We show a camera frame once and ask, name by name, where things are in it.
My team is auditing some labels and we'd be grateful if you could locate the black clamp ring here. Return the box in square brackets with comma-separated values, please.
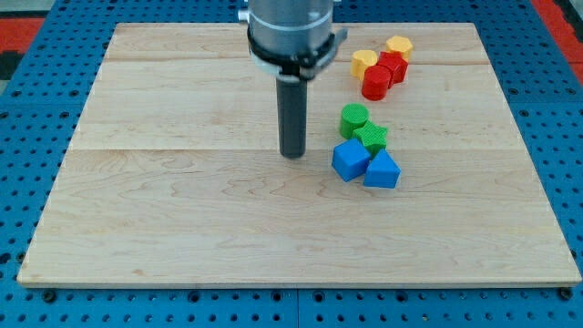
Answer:
[246, 27, 349, 82]

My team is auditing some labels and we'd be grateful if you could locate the wooden board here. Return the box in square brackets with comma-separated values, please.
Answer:
[17, 23, 581, 289]

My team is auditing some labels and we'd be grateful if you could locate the yellow hexagon block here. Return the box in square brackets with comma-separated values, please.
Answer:
[385, 36, 414, 62]

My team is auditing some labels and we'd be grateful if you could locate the blue triangle block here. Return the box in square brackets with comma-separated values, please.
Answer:
[363, 149, 401, 189]

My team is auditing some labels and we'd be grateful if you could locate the green cylinder block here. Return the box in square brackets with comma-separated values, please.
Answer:
[339, 103, 369, 139]

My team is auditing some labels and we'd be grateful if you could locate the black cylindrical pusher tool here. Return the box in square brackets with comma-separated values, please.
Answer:
[276, 79, 307, 159]

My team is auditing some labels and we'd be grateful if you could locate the blue cube block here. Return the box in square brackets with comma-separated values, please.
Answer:
[332, 138, 371, 181]

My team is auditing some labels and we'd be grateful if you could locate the green star block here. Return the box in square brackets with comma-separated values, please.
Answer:
[353, 121, 388, 158]

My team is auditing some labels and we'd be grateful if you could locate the yellow heart block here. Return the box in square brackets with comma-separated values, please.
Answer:
[350, 49, 378, 81]

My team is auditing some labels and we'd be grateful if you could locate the red cylinder block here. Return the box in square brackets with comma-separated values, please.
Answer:
[361, 66, 393, 101]

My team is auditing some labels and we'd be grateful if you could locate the red hexagon block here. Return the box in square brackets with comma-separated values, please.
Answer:
[377, 52, 408, 87]

